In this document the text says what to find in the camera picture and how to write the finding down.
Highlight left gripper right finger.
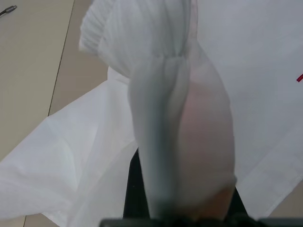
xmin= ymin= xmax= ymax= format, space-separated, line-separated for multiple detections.
xmin=224 ymin=186 xmax=250 ymax=217

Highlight white cloth shorts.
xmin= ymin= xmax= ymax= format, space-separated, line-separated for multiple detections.
xmin=0 ymin=0 xmax=303 ymax=225

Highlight black handle with cable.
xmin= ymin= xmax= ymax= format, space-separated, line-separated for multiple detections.
xmin=0 ymin=5 xmax=18 ymax=16

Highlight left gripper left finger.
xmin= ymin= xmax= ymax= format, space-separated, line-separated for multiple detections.
xmin=124 ymin=149 xmax=152 ymax=218

